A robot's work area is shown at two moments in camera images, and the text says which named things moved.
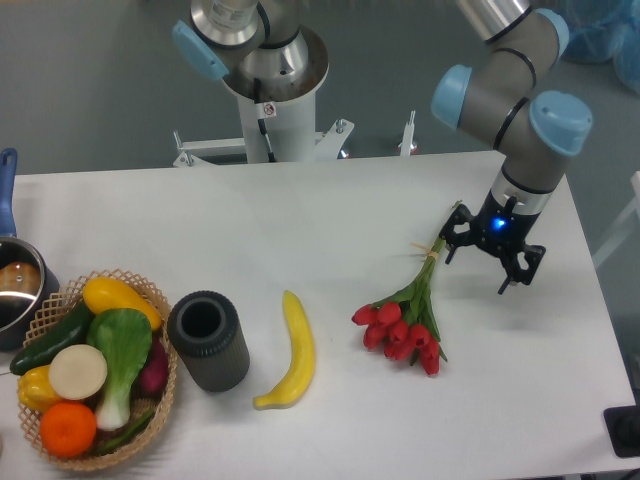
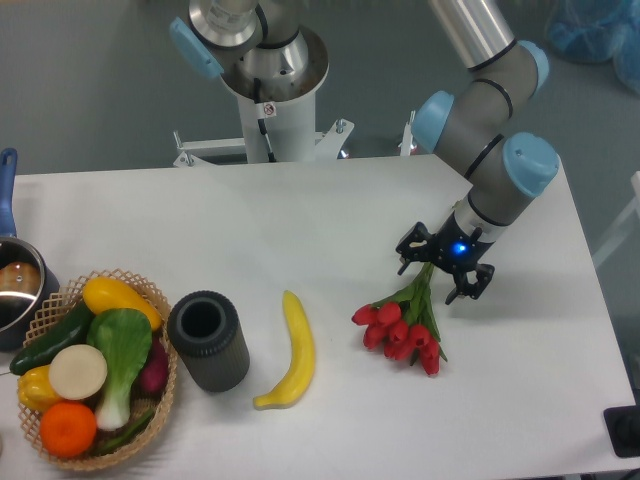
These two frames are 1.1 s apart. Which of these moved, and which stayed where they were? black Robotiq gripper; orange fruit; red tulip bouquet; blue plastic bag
Moved: black Robotiq gripper
Stayed: blue plastic bag; orange fruit; red tulip bouquet
